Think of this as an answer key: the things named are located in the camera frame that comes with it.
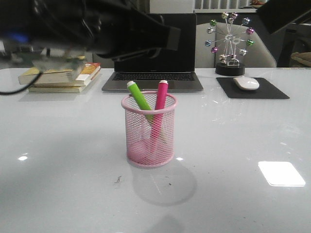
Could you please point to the pink marker pen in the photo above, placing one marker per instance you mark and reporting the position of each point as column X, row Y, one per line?
column 160, row 104

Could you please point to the green marker pen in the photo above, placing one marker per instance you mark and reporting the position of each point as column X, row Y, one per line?
column 143, row 104

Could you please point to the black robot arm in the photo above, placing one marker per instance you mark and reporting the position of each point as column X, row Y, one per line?
column 277, row 14
column 112, row 28

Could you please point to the pink mesh pen holder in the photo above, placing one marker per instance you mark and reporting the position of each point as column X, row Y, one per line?
column 149, row 133

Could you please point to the grey laptop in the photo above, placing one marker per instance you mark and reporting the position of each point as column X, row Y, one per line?
column 177, row 67

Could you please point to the middle orange book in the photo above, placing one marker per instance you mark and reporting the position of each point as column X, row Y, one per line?
column 90, row 71

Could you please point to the bottom yellow book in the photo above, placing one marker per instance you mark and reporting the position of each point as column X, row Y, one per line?
column 65, row 89

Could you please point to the right grey chair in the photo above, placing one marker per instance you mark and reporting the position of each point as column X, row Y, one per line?
column 257, row 55

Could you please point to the white computer mouse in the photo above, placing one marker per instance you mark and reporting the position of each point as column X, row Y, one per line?
column 246, row 83

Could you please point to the ferris wheel desk ornament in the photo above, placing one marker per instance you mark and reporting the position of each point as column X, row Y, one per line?
column 231, row 45

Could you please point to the black mouse pad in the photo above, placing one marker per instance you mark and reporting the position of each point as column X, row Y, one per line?
column 266, row 90

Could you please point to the fruit bowl on counter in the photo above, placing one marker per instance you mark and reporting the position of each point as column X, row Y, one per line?
column 257, row 3

